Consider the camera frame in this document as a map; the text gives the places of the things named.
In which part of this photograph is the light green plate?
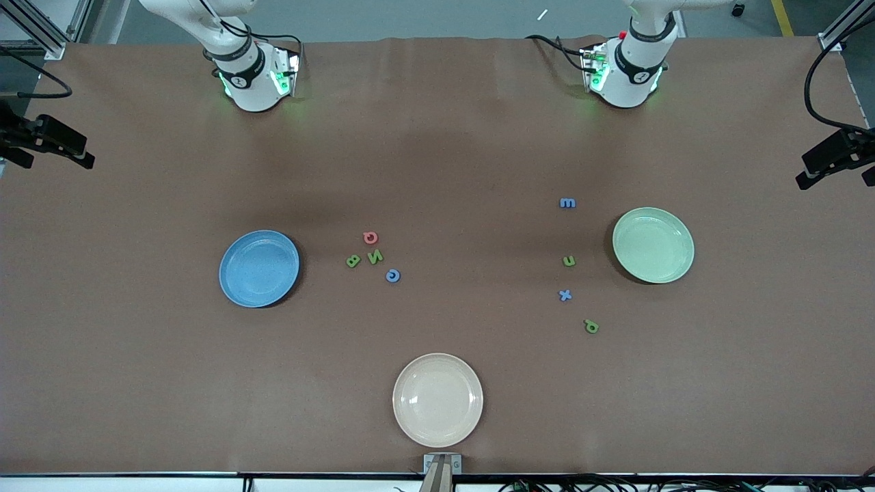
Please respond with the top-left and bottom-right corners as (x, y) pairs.
(612, 207), (695, 284)

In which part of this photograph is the blue plate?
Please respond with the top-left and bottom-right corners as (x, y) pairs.
(219, 230), (301, 309)

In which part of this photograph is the cream plate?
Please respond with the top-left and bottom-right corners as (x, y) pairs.
(392, 353), (484, 448)

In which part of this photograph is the brown table cover sheet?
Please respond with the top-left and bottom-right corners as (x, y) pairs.
(0, 36), (875, 476)

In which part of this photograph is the black right arm wrist cable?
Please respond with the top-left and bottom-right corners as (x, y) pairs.
(0, 46), (74, 98)

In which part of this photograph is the black arm wrist cable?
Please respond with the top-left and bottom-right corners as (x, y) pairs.
(0, 46), (74, 98)
(805, 41), (875, 134)

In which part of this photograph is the black left arm wrist cable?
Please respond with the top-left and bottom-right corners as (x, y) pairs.
(805, 41), (875, 134)

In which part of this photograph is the aluminium frame profile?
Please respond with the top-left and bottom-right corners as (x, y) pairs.
(0, 0), (93, 61)
(818, 0), (875, 52)

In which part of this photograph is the black right arm base cable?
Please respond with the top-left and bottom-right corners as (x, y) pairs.
(246, 33), (304, 69)

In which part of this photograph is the black arm base cable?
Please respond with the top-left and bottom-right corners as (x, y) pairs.
(525, 34), (590, 72)
(246, 33), (304, 69)

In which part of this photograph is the black left arm base cable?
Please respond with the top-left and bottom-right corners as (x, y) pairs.
(525, 34), (590, 72)

